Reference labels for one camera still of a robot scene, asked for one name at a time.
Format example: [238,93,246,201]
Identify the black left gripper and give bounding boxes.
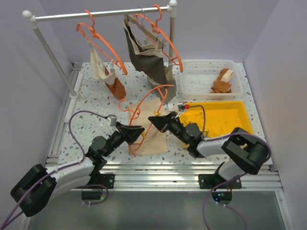
[103,121,144,157]

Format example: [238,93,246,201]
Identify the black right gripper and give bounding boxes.
[149,111,189,145]

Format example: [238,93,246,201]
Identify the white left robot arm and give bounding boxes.
[11,122,145,217]

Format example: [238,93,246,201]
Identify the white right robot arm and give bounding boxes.
[148,112,272,188]

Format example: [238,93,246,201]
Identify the orange hanging underwear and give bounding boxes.
[104,67,126,100]

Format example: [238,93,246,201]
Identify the grey hanging underwear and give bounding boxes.
[123,19,177,103]

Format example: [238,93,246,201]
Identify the brown and cream underwear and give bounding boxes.
[211,69,234,93]

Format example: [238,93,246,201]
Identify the beige hanging underwear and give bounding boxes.
[90,45,116,85]

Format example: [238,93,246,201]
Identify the wooden clip hanger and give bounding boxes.
[124,5,166,51]

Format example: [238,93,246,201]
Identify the orange hanger with clothes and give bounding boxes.
[76,10,128,75]

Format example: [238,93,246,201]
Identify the pile of cream clothespins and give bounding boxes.
[195,112,215,138]

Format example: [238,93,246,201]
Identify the white plastic basket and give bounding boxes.
[179,59,243,100]

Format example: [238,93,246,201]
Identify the yellow plastic tray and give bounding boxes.
[179,101,253,138]

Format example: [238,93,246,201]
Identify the white metal clothes rack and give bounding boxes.
[22,0,178,112]

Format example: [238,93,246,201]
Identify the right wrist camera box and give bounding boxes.
[177,102,190,113]

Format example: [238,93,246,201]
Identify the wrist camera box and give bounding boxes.
[177,102,190,113]
[106,115,117,127]

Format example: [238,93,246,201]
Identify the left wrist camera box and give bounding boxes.
[106,115,117,127]

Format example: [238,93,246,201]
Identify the aluminium rail frame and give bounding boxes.
[31,62,285,192]

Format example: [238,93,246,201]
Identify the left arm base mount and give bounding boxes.
[81,173,115,201]

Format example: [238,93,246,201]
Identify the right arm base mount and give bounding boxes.
[198,159,244,205]

